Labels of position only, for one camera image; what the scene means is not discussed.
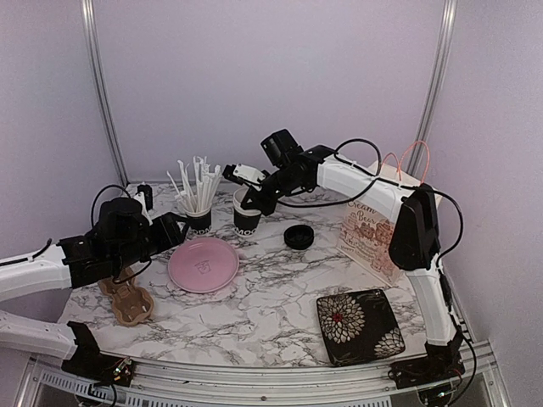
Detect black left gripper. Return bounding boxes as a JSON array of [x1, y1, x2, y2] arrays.
[[112, 211, 191, 271]]

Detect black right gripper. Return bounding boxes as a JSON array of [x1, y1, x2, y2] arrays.
[[240, 167, 304, 216]]

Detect black paper coffee cup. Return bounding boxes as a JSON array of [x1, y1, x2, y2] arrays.
[[232, 187, 261, 237]]

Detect black plastic cup lid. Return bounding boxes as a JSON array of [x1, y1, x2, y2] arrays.
[[283, 225, 315, 250]]

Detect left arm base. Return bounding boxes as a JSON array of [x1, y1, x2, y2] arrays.
[[61, 321, 135, 387]]

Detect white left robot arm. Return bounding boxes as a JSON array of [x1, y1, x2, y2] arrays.
[[1, 198, 188, 377]]

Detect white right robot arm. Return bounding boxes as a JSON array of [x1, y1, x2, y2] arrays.
[[223, 133, 457, 380]]

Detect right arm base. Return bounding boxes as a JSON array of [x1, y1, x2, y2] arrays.
[[388, 332, 466, 389]]

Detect black cup holding straws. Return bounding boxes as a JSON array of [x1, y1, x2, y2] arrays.
[[184, 206, 212, 237]]

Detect white wrapped straws bundle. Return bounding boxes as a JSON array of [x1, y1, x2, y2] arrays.
[[166, 156, 222, 215]]

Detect brown cardboard cup carrier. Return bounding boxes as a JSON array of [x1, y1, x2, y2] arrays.
[[98, 268, 154, 327]]

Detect pink round plate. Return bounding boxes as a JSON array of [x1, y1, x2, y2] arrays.
[[167, 237, 239, 294]]

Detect cream bear paper bag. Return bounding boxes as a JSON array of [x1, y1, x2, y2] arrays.
[[336, 141, 430, 287]]

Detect black floral square plate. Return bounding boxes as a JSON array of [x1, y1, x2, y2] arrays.
[[316, 289, 406, 367]]

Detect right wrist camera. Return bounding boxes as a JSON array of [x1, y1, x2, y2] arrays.
[[222, 164, 266, 186]]

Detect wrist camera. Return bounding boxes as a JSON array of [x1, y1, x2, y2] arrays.
[[222, 164, 266, 186], [133, 182, 154, 211]]

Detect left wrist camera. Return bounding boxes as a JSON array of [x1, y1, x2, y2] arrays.
[[133, 182, 154, 211]]

